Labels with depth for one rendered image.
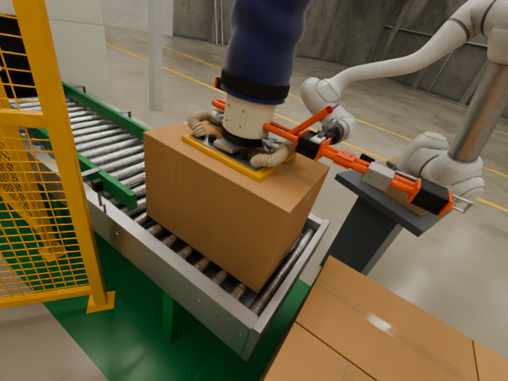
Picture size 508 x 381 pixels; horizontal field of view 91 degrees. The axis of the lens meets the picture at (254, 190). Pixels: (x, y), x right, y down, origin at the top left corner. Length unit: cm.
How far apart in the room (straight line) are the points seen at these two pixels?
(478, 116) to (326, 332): 93
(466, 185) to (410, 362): 71
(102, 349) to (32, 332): 32
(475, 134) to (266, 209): 85
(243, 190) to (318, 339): 57
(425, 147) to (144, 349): 163
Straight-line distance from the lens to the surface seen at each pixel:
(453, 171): 131
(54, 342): 159
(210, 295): 90
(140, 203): 129
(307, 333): 99
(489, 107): 120
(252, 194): 74
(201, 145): 89
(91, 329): 157
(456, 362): 127
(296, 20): 80
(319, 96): 109
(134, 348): 149
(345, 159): 78
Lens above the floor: 136
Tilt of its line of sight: 34 degrees down
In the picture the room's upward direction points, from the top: 15 degrees clockwise
